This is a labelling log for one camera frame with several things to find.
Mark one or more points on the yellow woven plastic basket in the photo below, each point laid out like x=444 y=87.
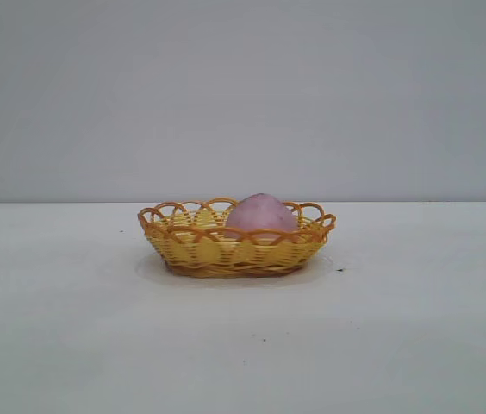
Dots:
x=204 y=254

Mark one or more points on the clear round plate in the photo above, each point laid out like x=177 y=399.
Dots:
x=148 y=268

